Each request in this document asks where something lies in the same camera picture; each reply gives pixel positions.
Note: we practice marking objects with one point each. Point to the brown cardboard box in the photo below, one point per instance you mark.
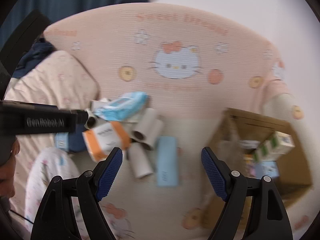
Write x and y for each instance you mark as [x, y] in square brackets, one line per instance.
[292, 175]

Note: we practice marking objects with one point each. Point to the green and white carton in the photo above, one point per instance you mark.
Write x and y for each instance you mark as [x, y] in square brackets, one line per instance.
[269, 148]
[285, 142]
[258, 153]

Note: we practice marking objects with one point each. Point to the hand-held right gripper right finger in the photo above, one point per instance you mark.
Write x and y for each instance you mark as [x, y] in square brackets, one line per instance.
[213, 175]

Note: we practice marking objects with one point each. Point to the long light blue box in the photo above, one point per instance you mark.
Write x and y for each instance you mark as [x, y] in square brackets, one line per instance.
[167, 160]

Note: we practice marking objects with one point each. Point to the person's left hand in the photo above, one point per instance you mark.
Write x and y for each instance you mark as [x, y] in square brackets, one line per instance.
[6, 180]

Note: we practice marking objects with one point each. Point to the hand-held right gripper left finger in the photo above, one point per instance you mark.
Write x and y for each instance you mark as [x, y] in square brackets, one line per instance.
[111, 172]

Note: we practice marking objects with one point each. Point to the small white box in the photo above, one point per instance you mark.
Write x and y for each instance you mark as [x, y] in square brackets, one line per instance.
[98, 104]

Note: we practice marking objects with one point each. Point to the colourful yellow-edged box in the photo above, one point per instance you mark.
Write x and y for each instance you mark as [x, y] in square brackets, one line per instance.
[249, 165]

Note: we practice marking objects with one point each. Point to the orange and white box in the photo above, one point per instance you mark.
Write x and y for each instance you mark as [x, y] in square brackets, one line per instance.
[105, 140]

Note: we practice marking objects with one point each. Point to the small light blue box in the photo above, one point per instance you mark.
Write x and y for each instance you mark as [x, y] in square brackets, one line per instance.
[61, 141]

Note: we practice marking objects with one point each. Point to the white barcode label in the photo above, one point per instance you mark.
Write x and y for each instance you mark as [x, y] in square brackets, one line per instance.
[248, 145]

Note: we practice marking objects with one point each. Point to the light blue wet wipes pack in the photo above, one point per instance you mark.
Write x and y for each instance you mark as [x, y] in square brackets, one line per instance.
[125, 105]

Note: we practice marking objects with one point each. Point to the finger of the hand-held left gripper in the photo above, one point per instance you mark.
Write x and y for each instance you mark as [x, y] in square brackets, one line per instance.
[82, 117]

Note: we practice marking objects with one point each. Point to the white floral cloth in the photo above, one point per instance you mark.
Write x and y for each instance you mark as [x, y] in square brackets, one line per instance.
[50, 165]

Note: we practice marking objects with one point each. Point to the pink and cream printed blanket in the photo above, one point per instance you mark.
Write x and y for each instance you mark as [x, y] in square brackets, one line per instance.
[187, 110]

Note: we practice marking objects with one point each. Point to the blue denim case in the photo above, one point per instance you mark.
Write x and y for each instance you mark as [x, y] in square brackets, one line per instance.
[76, 142]

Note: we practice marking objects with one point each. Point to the dark navy cloth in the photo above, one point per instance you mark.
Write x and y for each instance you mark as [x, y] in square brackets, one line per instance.
[37, 52]

